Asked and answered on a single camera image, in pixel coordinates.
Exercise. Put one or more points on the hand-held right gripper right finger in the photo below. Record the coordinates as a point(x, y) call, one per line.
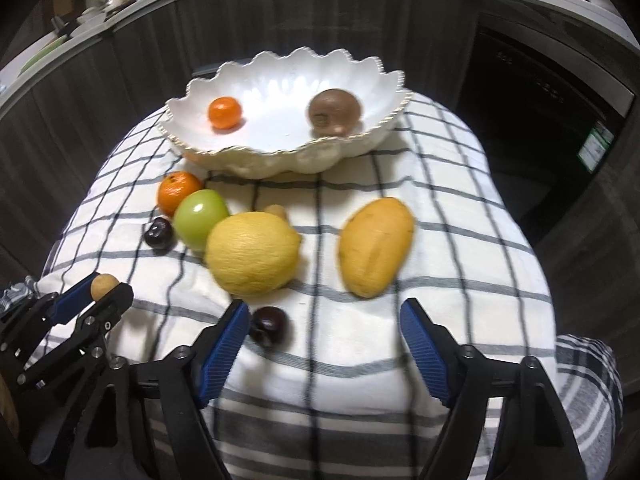
point(425, 350)

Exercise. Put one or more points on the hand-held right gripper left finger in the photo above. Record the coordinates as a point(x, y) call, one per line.
point(222, 355)

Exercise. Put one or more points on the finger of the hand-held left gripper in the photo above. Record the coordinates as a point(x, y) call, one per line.
point(75, 300)
point(117, 301)

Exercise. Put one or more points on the small tan longan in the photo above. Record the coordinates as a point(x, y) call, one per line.
point(104, 286)
point(276, 211)

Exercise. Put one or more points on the yellow lemon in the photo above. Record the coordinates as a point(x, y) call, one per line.
point(252, 255)

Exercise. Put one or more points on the green apple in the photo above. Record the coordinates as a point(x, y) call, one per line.
point(197, 220)

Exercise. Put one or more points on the yellow mango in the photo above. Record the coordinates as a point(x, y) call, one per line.
point(375, 247)

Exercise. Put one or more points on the orange tangerine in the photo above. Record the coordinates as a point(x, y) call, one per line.
point(175, 190)
point(226, 113)

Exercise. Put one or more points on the white scalloped bowl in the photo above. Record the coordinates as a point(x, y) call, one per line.
point(280, 100)

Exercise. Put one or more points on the dark plum front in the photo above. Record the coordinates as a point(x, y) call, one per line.
point(272, 325)

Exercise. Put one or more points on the white checked cloth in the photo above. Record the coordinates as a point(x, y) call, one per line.
point(360, 350)

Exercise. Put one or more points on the brown kiwi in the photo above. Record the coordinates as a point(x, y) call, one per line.
point(334, 111)

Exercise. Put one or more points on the black built-in dishwasher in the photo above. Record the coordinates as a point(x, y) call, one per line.
point(525, 110)

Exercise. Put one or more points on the green label sticker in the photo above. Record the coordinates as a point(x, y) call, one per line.
point(597, 146)

